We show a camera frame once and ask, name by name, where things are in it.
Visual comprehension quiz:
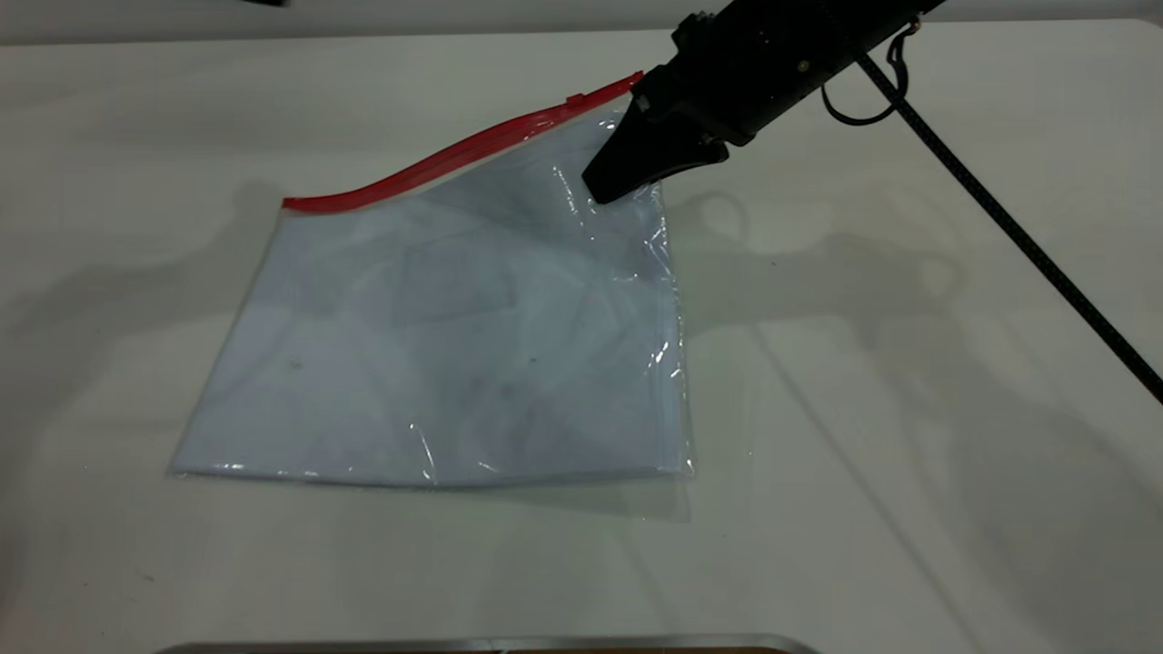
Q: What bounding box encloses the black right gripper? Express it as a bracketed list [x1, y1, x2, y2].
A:
[581, 0, 946, 206]

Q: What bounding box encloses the clear plastic zip bag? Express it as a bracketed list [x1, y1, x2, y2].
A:
[168, 73, 697, 492]

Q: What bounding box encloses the metal edge strip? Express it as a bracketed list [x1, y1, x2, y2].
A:
[154, 633, 820, 654]

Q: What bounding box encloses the thin black looped cable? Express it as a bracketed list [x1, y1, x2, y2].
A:
[821, 20, 920, 127]

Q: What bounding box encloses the black braided cable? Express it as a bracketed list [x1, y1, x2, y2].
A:
[857, 53, 1163, 405]

